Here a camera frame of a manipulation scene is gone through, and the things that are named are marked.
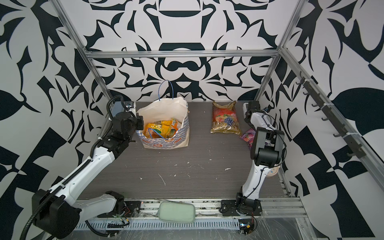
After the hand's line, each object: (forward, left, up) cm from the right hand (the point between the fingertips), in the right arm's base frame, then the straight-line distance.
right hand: (254, 120), depth 98 cm
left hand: (-9, +70, +20) cm, 73 cm away
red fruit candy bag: (+3, +18, -3) cm, 19 cm away
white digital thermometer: (+15, +2, -6) cm, 16 cm away
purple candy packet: (-9, +4, -5) cm, 12 cm away
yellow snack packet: (-7, +59, +2) cm, 60 cm away
